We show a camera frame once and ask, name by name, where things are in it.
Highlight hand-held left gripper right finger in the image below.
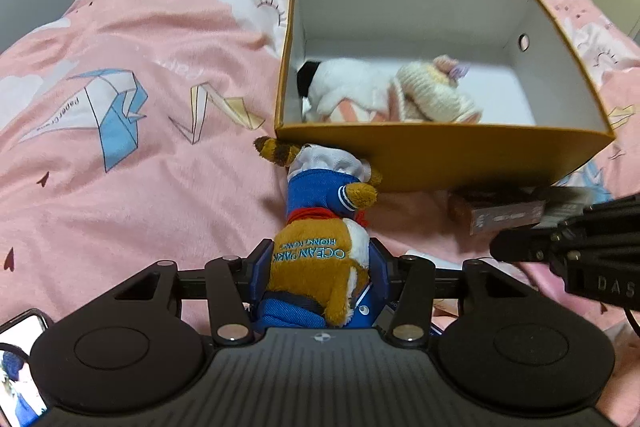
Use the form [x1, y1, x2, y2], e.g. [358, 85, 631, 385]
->
[367, 242, 540, 344]

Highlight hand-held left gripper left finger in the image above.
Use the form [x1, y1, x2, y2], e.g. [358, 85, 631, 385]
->
[102, 239, 273, 346]

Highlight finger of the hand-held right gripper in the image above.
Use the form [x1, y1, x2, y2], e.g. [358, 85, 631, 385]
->
[550, 195, 640, 239]
[489, 226, 572, 264]

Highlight brown card box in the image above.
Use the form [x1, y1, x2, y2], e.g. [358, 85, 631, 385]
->
[446, 187, 547, 237]

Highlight grey box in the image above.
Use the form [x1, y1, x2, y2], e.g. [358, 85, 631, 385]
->
[535, 185, 594, 228]

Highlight brown plush toy blue outfit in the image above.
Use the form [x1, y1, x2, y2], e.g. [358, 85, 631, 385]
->
[254, 136, 384, 331]

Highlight orange cardboard box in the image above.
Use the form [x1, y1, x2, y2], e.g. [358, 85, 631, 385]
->
[274, 0, 616, 194]

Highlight pink printed blanket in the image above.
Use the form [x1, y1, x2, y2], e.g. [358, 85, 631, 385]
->
[0, 0, 640, 427]

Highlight cream crocheted bunny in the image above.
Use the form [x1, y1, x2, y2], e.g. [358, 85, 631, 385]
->
[390, 54, 484, 124]

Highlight white plush rabbit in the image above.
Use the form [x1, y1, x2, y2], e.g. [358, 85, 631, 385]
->
[295, 59, 401, 124]

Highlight smartphone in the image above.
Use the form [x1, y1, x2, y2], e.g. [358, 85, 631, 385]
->
[0, 308, 54, 426]

